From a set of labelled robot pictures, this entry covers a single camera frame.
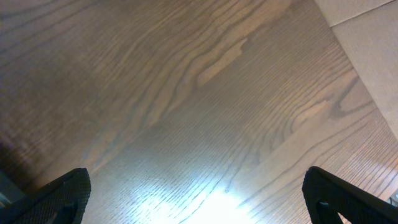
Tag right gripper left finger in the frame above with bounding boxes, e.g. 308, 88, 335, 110
1, 168, 91, 224

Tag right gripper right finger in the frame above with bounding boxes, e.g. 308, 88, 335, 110
302, 166, 397, 224

